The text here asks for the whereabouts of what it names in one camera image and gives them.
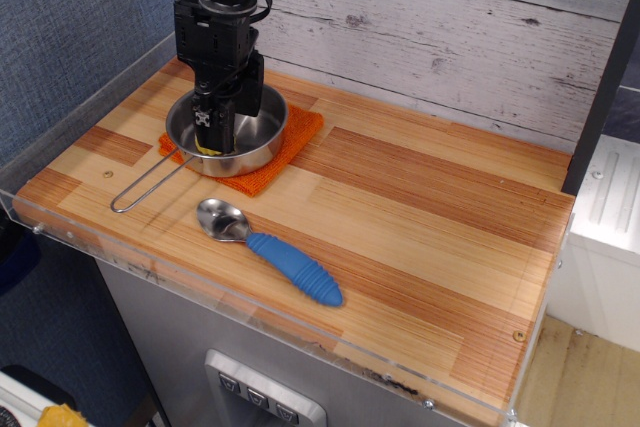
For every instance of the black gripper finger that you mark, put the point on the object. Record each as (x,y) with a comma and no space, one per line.
(251,81)
(213,116)

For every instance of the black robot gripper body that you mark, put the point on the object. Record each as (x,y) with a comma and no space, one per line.
(218,42)

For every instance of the yellow plastic corn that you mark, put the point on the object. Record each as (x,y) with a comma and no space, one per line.
(216,146)

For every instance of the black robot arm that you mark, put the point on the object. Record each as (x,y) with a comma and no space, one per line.
(217,40)

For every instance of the stainless steel pot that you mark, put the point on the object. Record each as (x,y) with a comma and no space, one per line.
(257,139)

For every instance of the orange knitted cloth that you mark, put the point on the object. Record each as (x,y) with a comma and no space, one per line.
(301,127)

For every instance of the silver button control panel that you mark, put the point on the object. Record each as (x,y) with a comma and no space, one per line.
(246,397)

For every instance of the yellow black object bottom left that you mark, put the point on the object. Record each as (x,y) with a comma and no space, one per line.
(52,416)

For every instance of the clear acrylic table guard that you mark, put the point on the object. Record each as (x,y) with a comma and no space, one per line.
(441,236)

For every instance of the white aluminium side block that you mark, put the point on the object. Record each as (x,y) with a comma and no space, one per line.
(607,205)

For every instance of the blue handled metal spoon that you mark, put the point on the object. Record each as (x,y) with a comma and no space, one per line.
(225,223)

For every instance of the dark right vertical post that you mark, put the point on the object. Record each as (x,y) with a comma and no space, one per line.
(605,95)

